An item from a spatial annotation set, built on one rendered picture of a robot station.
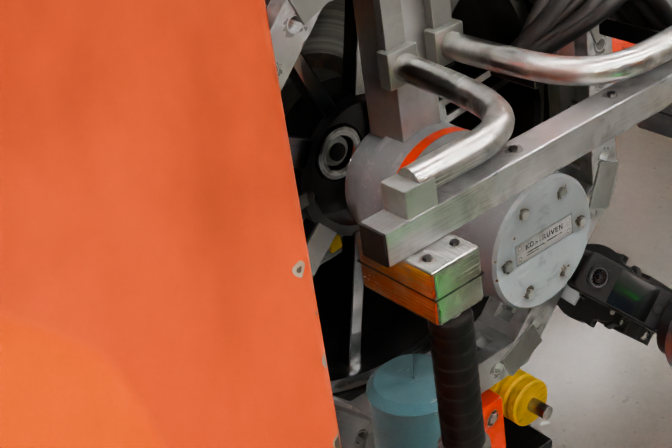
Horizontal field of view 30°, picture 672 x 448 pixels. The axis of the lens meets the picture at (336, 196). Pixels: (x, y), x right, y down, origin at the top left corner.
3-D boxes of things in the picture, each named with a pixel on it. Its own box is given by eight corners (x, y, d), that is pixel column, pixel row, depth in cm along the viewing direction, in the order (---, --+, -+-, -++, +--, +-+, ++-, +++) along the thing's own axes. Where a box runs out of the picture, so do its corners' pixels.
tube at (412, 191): (408, 77, 116) (395, -32, 110) (567, 133, 102) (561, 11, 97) (255, 150, 107) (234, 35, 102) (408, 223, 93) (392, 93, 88)
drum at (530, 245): (445, 206, 134) (432, 86, 127) (601, 276, 118) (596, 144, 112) (345, 262, 127) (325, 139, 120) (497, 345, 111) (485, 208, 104)
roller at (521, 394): (398, 325, 167) (393, 289, 164) (566, 420, 146) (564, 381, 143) (365, 345, 164) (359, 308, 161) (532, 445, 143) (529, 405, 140)
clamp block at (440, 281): (407, 259, 103) (400, 204, 100) (486, 299, 97) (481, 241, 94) (361, 286, 101) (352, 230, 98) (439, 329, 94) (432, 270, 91)
